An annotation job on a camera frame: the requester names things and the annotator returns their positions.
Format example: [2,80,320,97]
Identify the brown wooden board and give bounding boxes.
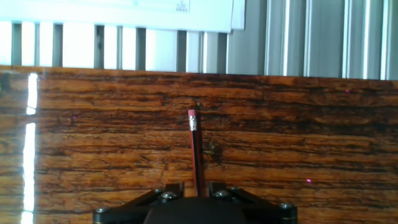
[0,64,398,224]

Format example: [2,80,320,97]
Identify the printed white paper sheets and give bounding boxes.
[0,0,247,34]

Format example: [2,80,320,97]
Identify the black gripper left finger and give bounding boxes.
[92,182,185,224]

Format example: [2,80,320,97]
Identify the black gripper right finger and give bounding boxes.
[208,182,299,224]

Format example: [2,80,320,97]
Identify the red pencil with eraser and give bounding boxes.
[187,108,206,198]

